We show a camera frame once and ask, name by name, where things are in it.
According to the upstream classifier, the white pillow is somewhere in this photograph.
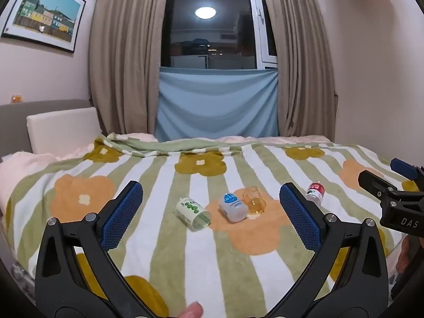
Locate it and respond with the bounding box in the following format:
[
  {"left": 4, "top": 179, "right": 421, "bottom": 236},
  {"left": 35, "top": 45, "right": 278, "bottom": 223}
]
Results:
[{"left": 26, "top": 107, "right": 102, "bottom": 155}]

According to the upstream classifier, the beige curtain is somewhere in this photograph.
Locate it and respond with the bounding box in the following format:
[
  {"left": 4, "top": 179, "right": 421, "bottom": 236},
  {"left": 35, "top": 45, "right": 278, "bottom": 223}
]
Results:
[
  {"left": 89, "top": 0, "right": 171, "bottom": 137},
  {"left": 261, "top": 0, "right": 338, "bottom": 137}
]

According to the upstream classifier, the window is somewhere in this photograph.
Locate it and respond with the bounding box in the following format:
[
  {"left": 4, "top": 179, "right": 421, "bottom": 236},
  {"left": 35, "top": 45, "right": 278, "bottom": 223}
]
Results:
[{"left": 160, "top": 0, "right": 279, "bottom": 70}]

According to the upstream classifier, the striped floral blanket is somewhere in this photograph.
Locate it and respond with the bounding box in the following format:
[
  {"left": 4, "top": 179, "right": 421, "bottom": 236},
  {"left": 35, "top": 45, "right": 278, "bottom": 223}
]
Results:
[{"left": 6, "top": 132, "right": 416, "bottom": 318}]

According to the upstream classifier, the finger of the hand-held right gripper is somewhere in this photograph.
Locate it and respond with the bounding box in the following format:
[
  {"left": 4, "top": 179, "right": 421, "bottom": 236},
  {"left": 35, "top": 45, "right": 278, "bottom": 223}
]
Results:
[
  {"left": 390, "top": 158, "right": 424, "bottom": 192},
  {"left": 358, "top": 170, "right": 398, "bottom": 206}
]

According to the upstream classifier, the grey headboard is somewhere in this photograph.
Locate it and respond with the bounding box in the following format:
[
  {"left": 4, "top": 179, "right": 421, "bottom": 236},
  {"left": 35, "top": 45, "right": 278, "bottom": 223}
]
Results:
[{"left": 0, "top": 99, "right": 100, "bottom": 160}]

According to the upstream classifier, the green dotted cup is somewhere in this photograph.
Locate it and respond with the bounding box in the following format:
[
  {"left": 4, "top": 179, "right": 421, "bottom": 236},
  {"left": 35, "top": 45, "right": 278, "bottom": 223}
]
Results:
[{"left": 175, "top": 197, "right": 213, "bottom": 232}]

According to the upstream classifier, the white bottle with blue label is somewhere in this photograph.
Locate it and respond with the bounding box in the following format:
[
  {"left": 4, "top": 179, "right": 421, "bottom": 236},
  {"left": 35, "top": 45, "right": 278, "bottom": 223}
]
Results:
[{"left": 218, "top": 193, "right": 248, "bottom": 223}]

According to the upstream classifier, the light blue cloth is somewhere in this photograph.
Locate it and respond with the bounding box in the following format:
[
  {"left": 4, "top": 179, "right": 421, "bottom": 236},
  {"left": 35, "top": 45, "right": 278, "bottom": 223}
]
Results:
[{"left": 154, "top": 67, "right": 280, "bottom": 142}]

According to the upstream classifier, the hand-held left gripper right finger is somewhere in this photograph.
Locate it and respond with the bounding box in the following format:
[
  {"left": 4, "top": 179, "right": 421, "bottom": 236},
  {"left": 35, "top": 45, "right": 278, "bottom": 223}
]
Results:
[{"left": 265, "top": 182, "right": 390, "bottom": 318}]

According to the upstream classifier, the framed picture of houses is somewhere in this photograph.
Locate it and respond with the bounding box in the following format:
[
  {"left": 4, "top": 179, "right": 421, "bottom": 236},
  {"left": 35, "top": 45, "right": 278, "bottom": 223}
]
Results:
[{"left": 0, "top": 0, "right": 87, "bottom": 54}]

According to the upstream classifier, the person's left hand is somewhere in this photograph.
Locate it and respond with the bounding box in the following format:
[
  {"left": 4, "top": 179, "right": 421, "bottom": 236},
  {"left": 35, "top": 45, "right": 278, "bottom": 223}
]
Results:
[{"left": 176, "top": 301, "right": 203, "bottom": 318}]

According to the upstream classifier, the small bottle with red label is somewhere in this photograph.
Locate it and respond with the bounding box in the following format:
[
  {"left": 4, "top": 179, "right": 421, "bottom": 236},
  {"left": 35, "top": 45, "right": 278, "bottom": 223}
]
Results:
[{"left": 305, "top": 182, "right": 326, "bottom": 204}]

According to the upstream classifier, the clear plastic object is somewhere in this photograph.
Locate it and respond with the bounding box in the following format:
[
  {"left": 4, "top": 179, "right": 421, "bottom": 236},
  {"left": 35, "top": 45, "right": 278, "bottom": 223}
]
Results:
[{"left": 9, "top": 261, "right": 27, "bottom": 284}]

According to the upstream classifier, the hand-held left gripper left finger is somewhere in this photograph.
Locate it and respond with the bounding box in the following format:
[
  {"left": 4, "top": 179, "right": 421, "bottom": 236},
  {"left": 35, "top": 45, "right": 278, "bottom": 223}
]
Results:
[{"left": 35, "top": 180, "right": 157, "bottom": 318}]

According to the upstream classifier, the amber transparent cup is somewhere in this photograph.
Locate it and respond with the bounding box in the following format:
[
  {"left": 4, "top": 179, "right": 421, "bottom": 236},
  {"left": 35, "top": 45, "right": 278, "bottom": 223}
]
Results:
[{"left": 242, "top": 185, "right": 267, "bottom": 215}]

